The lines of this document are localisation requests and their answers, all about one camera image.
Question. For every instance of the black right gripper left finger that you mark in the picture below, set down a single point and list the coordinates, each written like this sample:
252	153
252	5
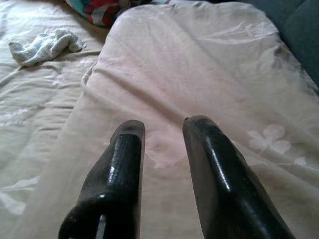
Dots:
117	179

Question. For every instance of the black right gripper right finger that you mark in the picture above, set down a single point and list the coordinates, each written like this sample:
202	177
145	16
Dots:
224	199

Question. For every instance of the beige floral bed sheet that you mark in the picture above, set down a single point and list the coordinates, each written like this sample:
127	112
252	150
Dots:
37	99

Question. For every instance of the beige floral pillow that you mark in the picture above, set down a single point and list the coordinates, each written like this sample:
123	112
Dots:
187	74

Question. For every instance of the small white cloth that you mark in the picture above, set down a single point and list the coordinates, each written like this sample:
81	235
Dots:
47	47

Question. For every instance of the colourful striped bolster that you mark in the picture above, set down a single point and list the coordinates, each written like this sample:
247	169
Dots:
99	12

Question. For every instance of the dark blue-grey headboard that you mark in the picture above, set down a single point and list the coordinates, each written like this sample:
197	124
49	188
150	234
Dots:
299	30

